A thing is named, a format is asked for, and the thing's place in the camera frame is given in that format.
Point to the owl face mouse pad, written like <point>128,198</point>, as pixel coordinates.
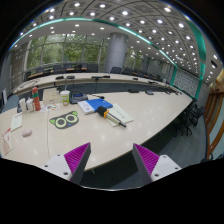
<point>65,121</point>

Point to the red white leaflet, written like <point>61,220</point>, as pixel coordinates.
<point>6,138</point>

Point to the black office chair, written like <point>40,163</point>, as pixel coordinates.
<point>189,116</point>

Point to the white paper left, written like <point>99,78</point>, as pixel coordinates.
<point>16,121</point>

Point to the white paper cup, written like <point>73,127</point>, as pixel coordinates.
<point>65,97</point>

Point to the colourful leaflet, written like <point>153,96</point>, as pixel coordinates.
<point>50,107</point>

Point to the blue notebook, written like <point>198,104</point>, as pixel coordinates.
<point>95,103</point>

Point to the pink computer mouse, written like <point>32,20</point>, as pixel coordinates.
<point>26,132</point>

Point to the black desk phone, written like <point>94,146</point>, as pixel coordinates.
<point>77,97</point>

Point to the grey round pillar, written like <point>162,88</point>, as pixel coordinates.
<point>116,51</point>

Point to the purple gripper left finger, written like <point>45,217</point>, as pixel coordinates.
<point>70,166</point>

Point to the wooden railing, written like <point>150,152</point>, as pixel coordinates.
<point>214,122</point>

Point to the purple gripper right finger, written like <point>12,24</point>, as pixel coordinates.
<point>152,166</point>

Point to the white box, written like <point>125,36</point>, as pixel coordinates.
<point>30,105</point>
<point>22,104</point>

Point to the red orange bottle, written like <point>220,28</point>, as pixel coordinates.
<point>36,100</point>

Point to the white box left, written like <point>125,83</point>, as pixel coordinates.
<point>22,104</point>

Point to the white box right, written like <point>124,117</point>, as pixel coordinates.
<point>30,105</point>

